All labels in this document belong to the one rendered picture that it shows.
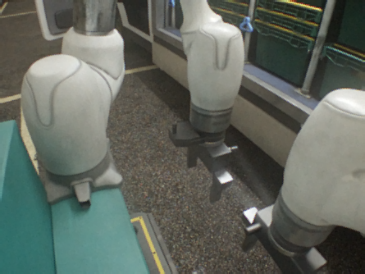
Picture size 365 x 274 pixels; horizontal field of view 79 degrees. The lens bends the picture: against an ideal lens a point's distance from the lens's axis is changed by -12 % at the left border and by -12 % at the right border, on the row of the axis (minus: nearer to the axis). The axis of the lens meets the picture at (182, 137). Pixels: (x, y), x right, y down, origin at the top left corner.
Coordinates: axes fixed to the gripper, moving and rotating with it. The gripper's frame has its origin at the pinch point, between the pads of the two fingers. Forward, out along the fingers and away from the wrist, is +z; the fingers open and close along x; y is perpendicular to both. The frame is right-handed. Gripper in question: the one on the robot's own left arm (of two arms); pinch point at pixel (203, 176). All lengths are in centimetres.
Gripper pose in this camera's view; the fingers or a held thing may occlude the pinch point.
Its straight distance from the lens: 66.3
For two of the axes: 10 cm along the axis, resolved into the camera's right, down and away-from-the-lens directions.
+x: -4.1, -5.7, 7.2
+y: 9.1, -2.2, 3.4
